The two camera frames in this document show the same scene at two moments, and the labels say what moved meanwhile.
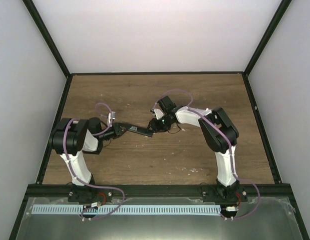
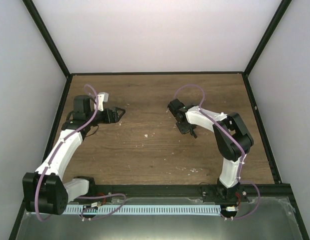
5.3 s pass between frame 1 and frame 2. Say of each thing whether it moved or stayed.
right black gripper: moved
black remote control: moved
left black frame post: stayed
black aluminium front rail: stayed
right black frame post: stayed
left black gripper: moved
